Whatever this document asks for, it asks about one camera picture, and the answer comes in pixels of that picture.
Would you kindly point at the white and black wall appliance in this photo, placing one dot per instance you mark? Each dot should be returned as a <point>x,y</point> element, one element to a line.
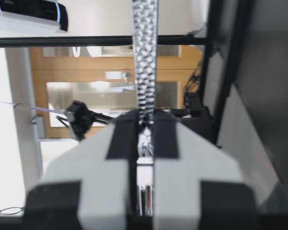
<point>31,14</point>

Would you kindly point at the hammered metal fork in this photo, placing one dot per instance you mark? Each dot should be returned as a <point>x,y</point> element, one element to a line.
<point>145,60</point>

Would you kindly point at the fixed camera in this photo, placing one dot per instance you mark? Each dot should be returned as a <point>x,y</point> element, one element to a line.
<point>78,117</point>

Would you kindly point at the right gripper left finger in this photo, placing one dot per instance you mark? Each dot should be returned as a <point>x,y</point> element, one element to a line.
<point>96,172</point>

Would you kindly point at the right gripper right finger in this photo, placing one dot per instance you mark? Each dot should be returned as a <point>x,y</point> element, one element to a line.
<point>196,167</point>

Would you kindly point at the wooden door with glass panels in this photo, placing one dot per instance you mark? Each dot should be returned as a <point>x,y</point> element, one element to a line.
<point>86,64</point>

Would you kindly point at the black frame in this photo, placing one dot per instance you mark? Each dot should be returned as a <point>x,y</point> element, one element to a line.
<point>62,41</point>

